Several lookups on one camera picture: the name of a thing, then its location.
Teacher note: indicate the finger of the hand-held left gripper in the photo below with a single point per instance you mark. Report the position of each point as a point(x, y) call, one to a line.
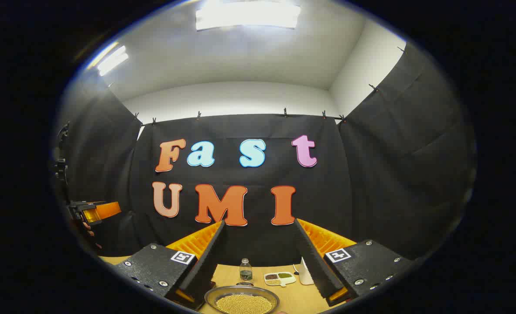
point(105, 211)

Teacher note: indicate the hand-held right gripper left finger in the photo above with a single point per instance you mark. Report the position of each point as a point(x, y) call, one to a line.
point(205, 266)

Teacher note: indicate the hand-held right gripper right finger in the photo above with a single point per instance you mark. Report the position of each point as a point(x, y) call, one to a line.
point(316, 261)

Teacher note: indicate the steel pot with soybeans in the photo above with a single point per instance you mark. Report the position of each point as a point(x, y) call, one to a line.
point(242, 303)

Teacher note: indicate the white toaster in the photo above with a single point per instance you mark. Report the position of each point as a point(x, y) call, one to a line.
point(305, 274)

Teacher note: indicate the clear plastic water bottle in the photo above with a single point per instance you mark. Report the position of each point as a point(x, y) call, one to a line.
point(245, 271)

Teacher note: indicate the white divided bean tray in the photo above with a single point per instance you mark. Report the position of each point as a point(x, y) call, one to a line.
point(279, 278)

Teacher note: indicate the black clamp stand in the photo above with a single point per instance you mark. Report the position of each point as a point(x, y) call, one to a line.
point(61, 168)

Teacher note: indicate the small ceiling light panel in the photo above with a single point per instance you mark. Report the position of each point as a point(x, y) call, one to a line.
point(111, 61)

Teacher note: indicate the large ceiling light panel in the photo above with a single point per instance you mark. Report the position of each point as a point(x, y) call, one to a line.
point(247, 15)

